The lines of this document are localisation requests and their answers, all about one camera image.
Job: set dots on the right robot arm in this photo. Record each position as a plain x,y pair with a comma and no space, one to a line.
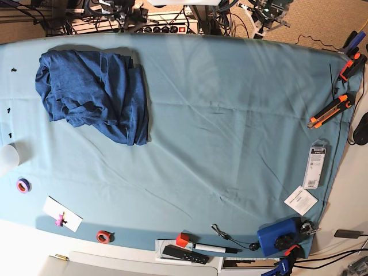
130,15

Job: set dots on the white leaflet card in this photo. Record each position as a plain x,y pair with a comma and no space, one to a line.
301,201

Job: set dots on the orange black clamp upper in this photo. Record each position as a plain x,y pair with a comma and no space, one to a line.
352,66

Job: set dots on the purple tape roll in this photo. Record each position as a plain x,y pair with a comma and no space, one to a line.
23,185

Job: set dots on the light blue table cloth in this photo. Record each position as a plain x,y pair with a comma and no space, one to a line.
228,139

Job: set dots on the black remote control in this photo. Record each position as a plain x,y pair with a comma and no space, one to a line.
186,255

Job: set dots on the orange black utility knife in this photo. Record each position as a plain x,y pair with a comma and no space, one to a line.
337,106

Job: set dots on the blue t-shirt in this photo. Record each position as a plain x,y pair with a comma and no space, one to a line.
99,89

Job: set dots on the red tape roll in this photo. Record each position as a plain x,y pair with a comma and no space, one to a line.
104,237

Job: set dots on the blue box with knob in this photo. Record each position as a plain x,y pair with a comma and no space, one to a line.
280,236

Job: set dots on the black small device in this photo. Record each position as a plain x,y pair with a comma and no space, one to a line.
347,234

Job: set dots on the blue spring clamp upper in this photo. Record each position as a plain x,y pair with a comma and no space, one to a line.
352,42

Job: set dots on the black computer mouse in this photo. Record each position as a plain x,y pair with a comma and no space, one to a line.
360,135

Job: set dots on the white paper card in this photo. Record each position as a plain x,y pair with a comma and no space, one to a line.
53,209

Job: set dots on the packaged blade box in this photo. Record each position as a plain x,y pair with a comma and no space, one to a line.
315,164

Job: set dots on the red cube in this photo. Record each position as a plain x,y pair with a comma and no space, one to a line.
182,240

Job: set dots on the white black marker pen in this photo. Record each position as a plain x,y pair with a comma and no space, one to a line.
223,250

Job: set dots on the metal carabiner clip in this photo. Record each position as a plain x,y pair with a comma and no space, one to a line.
308,228

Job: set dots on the white power strip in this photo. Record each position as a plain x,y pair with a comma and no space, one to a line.
178,22

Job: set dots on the translucent white plastic cup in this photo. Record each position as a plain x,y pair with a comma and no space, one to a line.
9,159

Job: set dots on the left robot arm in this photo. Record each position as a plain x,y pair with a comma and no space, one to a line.
266,15

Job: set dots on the pink small clip toy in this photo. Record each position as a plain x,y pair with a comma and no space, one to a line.
60,221

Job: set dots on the blue orange clamp lower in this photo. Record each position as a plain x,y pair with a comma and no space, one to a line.
286,264

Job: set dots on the brass small pin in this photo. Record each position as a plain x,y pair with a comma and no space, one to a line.
61,257

